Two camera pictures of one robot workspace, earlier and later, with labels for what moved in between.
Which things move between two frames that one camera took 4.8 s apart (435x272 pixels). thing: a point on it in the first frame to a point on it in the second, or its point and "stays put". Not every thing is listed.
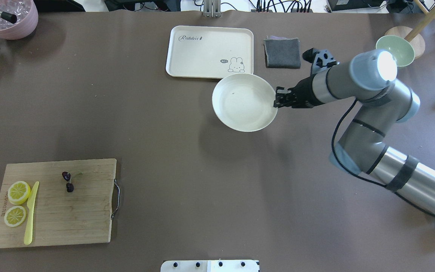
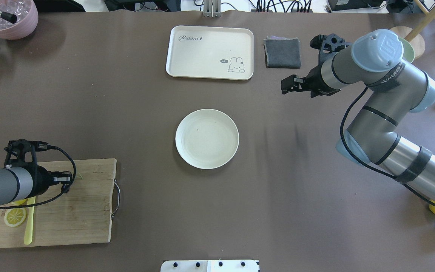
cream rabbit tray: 209,52 stays put
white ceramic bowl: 244,102 to 207,139
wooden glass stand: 413,36 stays put
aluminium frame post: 212,8 stays put
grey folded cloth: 282,53 stays put
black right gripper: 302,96 to 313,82
